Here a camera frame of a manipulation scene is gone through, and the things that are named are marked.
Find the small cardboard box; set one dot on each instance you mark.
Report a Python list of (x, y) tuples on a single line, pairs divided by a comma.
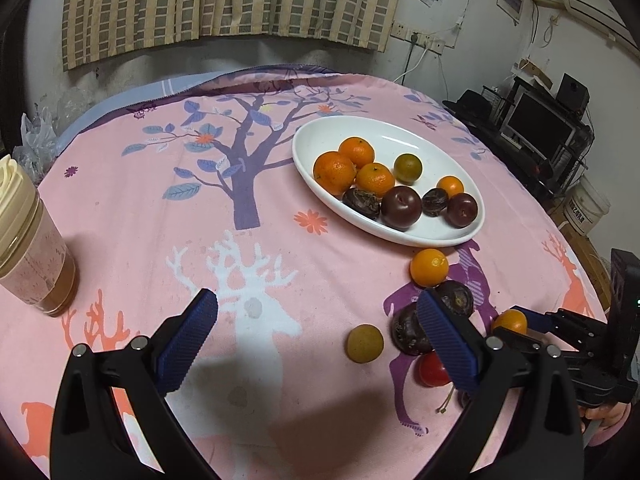
[(533, 71)]

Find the greenish orange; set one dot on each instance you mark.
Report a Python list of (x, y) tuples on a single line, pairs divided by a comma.
[(407, 168)]

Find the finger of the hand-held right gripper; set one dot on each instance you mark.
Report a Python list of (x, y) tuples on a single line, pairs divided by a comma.
[(527, 341), (537, 322)]

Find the large cardboard box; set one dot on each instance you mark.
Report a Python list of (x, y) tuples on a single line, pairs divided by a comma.
[(597, 270)]

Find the person's right hand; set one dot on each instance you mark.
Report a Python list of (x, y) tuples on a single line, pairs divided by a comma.
[(605, 415)]

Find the tan longan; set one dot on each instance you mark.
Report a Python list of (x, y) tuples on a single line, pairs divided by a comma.
[(366, 343)]

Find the white plastic bucket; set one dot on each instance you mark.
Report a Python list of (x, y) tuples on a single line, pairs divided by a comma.
[(586, 206)]

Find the black speaker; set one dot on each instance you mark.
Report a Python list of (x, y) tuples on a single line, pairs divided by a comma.
[(572, 92)]

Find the white oval plate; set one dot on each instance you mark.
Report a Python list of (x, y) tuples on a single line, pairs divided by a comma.
[(400, 135)]

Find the black desk rack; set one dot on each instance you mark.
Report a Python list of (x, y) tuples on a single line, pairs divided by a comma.
[(505, 157)]

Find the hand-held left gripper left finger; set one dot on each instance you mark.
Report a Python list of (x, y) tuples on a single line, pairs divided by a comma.
[(190, 340)]

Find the computer monitor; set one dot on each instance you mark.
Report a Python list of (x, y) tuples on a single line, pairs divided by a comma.
[(542, 125)]

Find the clear plastic bag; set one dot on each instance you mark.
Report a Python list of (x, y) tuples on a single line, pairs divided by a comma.
[(37, 135)]

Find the red cherry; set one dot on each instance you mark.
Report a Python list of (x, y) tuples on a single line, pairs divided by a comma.
[(431, 369)]

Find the dark purple plum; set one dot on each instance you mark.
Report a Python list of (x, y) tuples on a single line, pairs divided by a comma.
[(461, 210), (401, 207)]

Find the wrinkled dark passion fruit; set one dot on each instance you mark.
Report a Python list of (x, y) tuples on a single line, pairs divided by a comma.
[(361, 203), (434, 202), (407, 332), (456, 297)]

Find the checked striped curtain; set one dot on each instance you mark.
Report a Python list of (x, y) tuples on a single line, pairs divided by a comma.
[(300, 0), (130, 5)]

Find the plastic cup with cream lid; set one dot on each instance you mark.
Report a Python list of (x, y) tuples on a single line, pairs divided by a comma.
[(30, 250)]

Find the grey-blue cloth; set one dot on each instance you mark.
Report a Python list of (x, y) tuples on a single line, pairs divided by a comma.
[(150, 92)]

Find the white wall socket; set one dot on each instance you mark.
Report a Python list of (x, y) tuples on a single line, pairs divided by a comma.
[(399, 30)]

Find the black hat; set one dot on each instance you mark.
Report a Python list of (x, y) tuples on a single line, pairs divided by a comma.
[(468, 103)]

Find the small orange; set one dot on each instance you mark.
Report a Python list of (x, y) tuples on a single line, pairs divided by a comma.
[(450, 185)]

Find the white air conditioner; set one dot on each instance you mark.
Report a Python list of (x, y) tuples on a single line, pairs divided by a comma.
[(592, 7)]

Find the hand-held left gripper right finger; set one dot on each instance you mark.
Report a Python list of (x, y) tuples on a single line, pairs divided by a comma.
[(447, 342)]

